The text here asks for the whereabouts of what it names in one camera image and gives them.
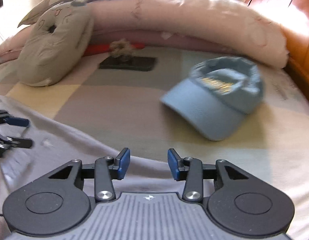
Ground grey striped pants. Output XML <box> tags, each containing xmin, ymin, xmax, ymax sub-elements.
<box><xmin>0</xmin><ymin>94</ymin><xmax>195</xmax><ymax>240</ymax></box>

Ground blue baseball cap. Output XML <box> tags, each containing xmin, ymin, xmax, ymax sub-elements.
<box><xmin>161</xmin><ymin>56</ymin><xmax>264</xmax><ymax>141</ymax></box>

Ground grey cat face cushion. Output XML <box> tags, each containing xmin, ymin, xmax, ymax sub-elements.
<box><xmin>16</xmin><ymin>0</ymin><xmax>94</xmax><ymax>87</ymax></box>

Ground black phone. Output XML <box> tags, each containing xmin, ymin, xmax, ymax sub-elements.
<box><xmin>99</xmin><ymin>56</ymin><xmax>157</xmax><ymax>72</ymax></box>

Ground pink folded quilt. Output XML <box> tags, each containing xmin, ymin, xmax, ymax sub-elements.
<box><xmin>0</xmin><ymin>0</ymin><xmax>288</xmax><ymax>68</ymax></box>

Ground wooden headboard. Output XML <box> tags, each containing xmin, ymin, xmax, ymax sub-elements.
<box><xmin>245</xmin><ymin>0</ymin><xmax>309</xmax><ymax>102</ymax></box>

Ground brown scrunchie hair tie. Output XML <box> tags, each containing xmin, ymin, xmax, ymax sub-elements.
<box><xmin>108</xmin><ymin>38</ymin><xmax>135</xmax><ymax>59</ymax></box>

